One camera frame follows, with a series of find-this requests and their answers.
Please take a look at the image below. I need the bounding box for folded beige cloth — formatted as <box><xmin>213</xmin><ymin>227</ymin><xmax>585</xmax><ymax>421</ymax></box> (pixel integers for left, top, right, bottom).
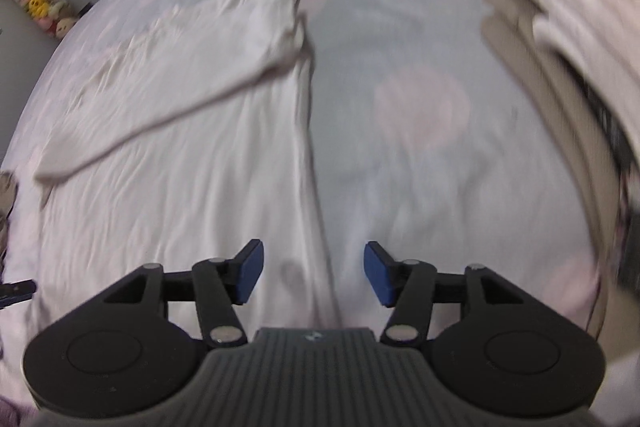
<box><xmin>479</xmin><ymin>0</ymin><xmax>632</xmax><ymax>268</ymax></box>

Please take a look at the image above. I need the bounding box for dark patterned cloth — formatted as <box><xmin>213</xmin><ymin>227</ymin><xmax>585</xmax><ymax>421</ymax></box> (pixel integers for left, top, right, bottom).
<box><xmin>587</xmin><ymin>89</ymin><xmax>640</xmax><ymax>290</ymax></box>

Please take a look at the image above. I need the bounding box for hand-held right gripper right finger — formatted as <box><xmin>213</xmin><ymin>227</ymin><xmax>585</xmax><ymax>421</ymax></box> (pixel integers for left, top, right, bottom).
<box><xmin>364</xmin><ymin>241</ymin><xmax>526</xmax><ymax>349</ymax></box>

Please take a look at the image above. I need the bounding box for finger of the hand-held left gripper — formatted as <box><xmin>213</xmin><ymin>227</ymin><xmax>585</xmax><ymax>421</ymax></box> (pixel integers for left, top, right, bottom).
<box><xmin>0</xmin><ymin>279</ymin><xmax>38</xmax><ymax>309</ymax></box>

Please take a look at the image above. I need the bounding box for purple fleece clothing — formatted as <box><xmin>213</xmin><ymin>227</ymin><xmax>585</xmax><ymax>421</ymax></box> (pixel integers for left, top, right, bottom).
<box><xmin>0</xmin><ymin>396</ymin><xmax>33</xmax><ymax>427</ymax></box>

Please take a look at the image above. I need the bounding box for white long-sleeve shirt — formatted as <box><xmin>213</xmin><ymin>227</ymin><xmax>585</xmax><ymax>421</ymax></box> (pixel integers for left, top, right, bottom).
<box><xmin>32</xmin><ymin>0</ymin><xmax>347</xmax><ymax>334</ymax></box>

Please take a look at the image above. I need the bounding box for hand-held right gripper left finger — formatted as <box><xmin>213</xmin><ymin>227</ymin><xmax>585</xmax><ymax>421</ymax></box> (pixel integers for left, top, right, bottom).
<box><xmin>102</xmin><ymin>238</ymin><xmax>265</xmax><ymax>349</ymax></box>

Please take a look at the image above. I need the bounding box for bed with pink-dotted sheet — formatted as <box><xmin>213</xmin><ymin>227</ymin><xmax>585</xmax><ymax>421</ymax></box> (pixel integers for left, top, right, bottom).
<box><xmin>0</xmin><ymin>0</ymin><xmax>618</xmax><ymax>413</ymax></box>

